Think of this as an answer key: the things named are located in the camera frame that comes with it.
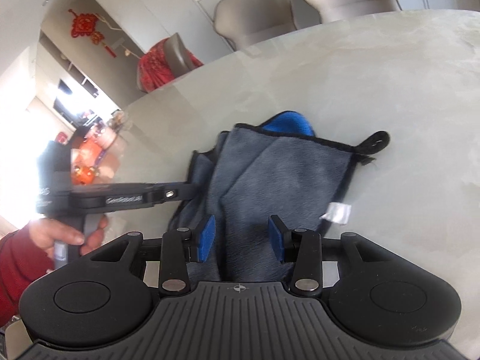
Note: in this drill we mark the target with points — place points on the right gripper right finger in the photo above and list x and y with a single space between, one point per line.
280 237

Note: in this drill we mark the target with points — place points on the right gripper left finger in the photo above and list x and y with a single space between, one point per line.
202 239

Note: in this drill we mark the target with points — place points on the grey and blue towel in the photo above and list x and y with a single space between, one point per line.
279 167

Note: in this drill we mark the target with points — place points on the red sleeve forearm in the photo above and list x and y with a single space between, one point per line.
22 262

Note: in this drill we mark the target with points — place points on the person's left hand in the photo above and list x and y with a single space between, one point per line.
45 232

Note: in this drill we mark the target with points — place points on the orange box on table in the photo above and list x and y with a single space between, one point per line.
85 164

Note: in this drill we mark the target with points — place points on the pink round container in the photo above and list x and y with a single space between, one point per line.
103 136

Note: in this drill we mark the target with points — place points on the red cloth on chair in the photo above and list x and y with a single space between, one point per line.
153 71

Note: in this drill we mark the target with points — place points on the red Chinese knot decoration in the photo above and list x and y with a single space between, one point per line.
84 26

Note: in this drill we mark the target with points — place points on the grey chair with red cloth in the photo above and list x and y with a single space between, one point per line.
177 57

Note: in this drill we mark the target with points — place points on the beige dining chair left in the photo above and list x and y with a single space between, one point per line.
248 22

